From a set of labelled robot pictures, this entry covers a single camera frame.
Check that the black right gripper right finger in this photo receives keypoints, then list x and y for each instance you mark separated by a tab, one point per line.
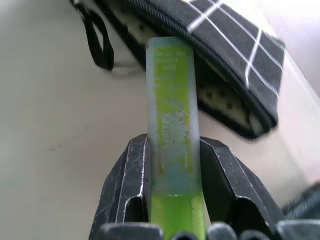
232	180

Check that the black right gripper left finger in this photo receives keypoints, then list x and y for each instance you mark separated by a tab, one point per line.
125	180

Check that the green highlighter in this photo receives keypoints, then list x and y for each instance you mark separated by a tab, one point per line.
172	125

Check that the black white grid pouch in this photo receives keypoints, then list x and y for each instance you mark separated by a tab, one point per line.
225	50

